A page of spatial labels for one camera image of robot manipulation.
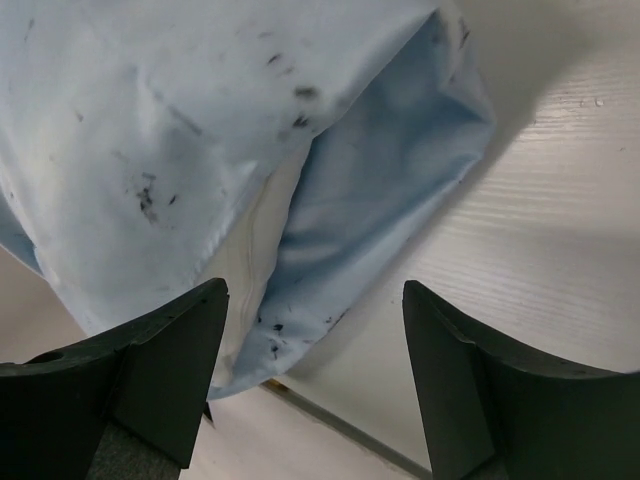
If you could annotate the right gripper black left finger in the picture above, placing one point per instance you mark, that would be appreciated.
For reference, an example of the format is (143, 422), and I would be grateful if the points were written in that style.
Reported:
(124, 404)

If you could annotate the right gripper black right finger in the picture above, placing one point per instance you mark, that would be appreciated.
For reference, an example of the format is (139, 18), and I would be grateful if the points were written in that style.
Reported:
(493, 407)

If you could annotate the white pillow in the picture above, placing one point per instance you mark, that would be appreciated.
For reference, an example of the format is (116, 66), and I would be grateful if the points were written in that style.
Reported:
(246, 259)

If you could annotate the light blue pillowcase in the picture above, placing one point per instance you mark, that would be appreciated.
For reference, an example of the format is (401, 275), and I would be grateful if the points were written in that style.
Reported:
(134, 134)

